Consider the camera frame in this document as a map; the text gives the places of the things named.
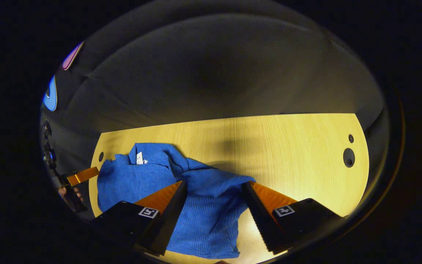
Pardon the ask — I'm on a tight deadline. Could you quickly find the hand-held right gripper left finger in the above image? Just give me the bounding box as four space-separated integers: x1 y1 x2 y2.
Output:
91 180 189 257

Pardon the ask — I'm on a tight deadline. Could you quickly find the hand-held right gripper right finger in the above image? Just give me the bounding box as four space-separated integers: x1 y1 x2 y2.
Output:
241 180 344 255

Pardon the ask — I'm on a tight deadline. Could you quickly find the blue shirt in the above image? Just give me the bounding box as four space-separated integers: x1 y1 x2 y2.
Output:
97 142 256 260

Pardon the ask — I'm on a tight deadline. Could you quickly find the black backdrop cloth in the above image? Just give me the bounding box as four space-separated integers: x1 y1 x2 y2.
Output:
40 0 391 220

